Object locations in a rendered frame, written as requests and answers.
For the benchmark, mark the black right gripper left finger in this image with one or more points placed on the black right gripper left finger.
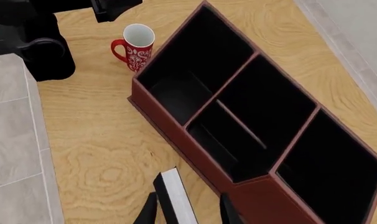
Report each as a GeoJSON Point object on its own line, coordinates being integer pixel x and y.
{"type": "Point", "coordinates": [149, 212]}

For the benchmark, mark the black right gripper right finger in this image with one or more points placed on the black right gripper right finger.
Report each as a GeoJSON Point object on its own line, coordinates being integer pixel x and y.
{"type": "Point", "coordinates": [229, 213]}

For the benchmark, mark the red-brown desk caddy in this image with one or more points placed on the red-brown desk caddy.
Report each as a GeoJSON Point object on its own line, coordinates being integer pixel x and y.
{"type": "Point", "coordinates": [238, 112]}

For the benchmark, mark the red mug with white pattern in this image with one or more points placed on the red mug with white pattern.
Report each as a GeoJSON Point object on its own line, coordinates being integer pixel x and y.
{"type": "Point", "coordinates": [138, 50]}

